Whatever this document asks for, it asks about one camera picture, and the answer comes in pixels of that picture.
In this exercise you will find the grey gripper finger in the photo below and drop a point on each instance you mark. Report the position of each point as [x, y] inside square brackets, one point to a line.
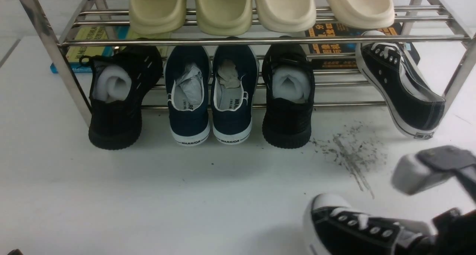
[429, 168]

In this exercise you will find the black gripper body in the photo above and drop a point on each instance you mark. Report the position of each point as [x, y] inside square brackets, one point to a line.
[456, 235]

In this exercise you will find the black canvas sneaker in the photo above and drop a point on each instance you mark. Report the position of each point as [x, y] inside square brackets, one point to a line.
[331, 226]
[415, 109]

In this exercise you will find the stainless steel shoe rack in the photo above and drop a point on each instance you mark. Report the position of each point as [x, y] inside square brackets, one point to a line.
[92, 25]

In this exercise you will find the black and orange book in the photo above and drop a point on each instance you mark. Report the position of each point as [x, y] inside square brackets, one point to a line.
[334, 48]

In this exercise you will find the black mesh sneaker right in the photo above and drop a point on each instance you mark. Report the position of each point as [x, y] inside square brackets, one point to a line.
[290, 89]

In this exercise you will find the black mesh sneaker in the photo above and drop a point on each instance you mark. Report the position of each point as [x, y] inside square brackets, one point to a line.
[118, 87]
[290, 89]

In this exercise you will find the cream slipper right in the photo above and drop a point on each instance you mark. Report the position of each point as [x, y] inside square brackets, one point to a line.
[364, 14]

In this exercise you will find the cream slipper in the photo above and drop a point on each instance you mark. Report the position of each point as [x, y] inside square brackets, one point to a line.
[364, 14]
[286, 15]

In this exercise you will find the navy canvas shoe right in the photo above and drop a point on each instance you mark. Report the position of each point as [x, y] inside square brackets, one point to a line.
[235, 70]

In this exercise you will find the navy canvas shoe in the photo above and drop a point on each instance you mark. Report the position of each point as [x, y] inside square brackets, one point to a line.
[235, 70]
[186, 72]

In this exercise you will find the cream slipper left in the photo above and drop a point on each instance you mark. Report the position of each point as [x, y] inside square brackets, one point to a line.
[286, 15]

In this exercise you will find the olive green slipper right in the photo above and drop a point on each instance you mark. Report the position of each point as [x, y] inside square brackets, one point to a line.
[224, 17]

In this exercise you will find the olive green slipper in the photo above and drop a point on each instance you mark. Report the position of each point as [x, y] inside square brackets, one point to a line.
[148, 17]
[224, 17]

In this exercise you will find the navy canvas shoe left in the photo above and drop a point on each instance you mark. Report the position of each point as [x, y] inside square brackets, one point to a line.
[186, 72]

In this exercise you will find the black mesh sneaker left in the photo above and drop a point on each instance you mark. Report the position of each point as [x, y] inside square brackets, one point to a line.
[118, 87]

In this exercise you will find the olive green slipper left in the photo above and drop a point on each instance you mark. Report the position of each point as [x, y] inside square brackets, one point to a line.
[148, 17]

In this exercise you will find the dark object at corner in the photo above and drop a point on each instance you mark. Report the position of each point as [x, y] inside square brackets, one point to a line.
[15, 252]

